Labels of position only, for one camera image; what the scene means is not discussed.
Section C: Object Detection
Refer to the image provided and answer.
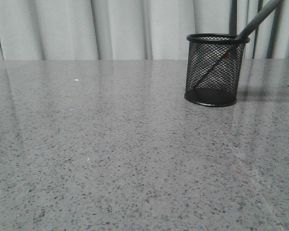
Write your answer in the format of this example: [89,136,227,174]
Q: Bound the grey orange handled scissors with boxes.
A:
[196,0,283,85]

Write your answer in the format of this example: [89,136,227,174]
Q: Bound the black mesh pen bucket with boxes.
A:
[184,34,250,107]

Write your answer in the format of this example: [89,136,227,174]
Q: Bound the white pleated curtain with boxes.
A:
[0,0,289,61]

